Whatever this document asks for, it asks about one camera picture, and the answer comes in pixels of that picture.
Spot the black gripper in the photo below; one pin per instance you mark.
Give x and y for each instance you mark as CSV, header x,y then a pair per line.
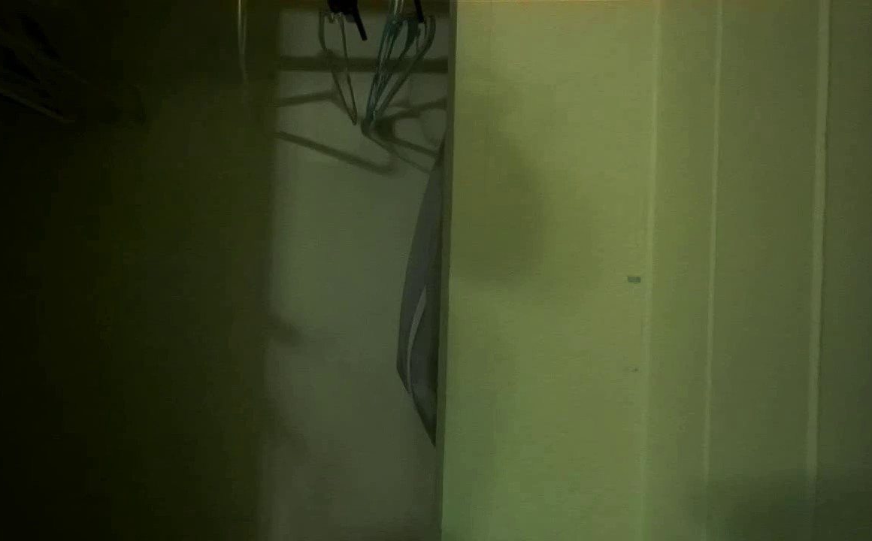
x,y
339,7

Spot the blue plastic coat hanger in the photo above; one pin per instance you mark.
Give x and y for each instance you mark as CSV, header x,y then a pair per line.
x,y
393,63

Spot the closet hanging rod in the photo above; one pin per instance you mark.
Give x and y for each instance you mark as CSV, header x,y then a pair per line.
x,y
357,63

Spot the grey hanging garment bag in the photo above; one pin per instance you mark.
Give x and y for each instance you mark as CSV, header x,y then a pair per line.
x,y
422,312

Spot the cream panelled closet door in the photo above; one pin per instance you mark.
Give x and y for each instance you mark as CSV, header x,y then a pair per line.
x,y
677,280

